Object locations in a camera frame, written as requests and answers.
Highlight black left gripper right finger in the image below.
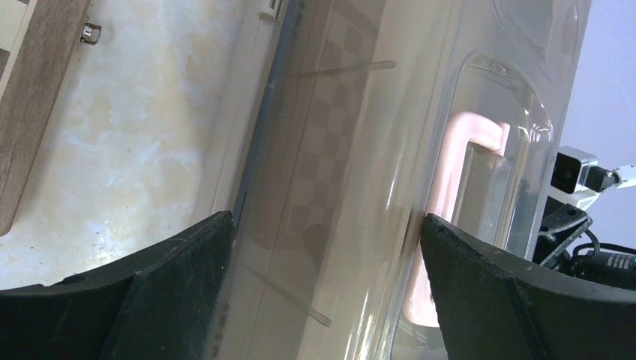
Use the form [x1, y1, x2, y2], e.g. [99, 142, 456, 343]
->
[420, 214, 635, 359]

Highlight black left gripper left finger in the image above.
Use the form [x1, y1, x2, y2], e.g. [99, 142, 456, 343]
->
[1, 211, 235, 359]

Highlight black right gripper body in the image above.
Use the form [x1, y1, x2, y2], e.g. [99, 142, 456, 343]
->
[532, 197, 635, 290]

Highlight translucent beige tool box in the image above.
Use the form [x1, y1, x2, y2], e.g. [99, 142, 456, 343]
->
[194, 1, 591, 359]

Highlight wooden chessboard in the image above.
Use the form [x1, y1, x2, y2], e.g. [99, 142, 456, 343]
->
[1, 1, 91, 235]

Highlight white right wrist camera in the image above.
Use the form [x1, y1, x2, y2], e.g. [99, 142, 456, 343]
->
[548, 146, 635, 211]

